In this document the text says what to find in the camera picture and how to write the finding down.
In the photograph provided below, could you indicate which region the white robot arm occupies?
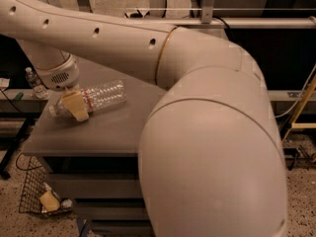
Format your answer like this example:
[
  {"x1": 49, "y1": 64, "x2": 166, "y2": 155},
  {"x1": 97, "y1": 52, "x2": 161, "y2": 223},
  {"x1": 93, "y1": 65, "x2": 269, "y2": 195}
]
[{"x1": 0, "y1": 0, "x2": 287, "y2": 237}]

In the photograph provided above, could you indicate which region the clear plastic water bottle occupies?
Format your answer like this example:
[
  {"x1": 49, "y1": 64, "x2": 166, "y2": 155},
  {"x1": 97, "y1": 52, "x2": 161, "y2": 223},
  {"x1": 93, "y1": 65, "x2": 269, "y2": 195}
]
[{"x1": 48, "y1": 80, "x2": 126, "y2": 119}]

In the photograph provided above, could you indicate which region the grey drawer cabinet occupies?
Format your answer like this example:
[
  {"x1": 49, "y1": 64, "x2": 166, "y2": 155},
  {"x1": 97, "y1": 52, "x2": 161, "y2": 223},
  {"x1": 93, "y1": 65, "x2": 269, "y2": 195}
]
[{"x1": 23, "y1": 60, "x2": 165, "y2": 237}]

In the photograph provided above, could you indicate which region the black wire basket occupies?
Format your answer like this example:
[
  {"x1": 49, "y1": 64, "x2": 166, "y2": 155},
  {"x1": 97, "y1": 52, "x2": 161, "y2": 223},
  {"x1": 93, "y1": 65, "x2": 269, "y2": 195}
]
[{"x1": 19, "y1": 157, "x2": 72, "y2": 218}]

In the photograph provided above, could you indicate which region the metal railing frame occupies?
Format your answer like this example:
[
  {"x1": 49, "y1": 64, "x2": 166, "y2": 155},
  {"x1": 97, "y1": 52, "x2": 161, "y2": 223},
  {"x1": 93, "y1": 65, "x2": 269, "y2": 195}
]
[{"x1": 72, "y1": 0, "x2": 316, "y2": 30}]

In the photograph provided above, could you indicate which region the yellow sponge in basket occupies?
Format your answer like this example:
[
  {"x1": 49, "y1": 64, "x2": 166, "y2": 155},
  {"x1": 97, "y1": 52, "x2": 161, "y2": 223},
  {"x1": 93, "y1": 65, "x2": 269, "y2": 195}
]
[{"x1": 39, "y1": 191, "x2": 60, "y2": 212}]

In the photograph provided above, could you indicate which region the low grey side shelf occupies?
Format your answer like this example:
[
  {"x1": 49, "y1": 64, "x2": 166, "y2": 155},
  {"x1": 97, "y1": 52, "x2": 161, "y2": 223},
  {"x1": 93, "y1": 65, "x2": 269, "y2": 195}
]
[{"x1": 0, "y1": 89, "x2": 48, "y2": 114}]

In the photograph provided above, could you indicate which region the small bottle on shelf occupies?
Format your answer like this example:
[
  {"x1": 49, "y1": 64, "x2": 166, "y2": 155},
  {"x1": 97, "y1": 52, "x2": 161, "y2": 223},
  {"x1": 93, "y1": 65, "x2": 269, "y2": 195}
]
[{"x1": 25, "y1": 67, "x2": 48, "y2": 99}]

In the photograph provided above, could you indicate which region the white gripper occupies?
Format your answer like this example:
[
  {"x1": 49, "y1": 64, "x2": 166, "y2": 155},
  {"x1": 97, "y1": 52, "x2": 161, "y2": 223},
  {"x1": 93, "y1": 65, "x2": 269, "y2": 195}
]
[{"x1": 37, "y1": 55, "x2": 89, "y2": 121}]

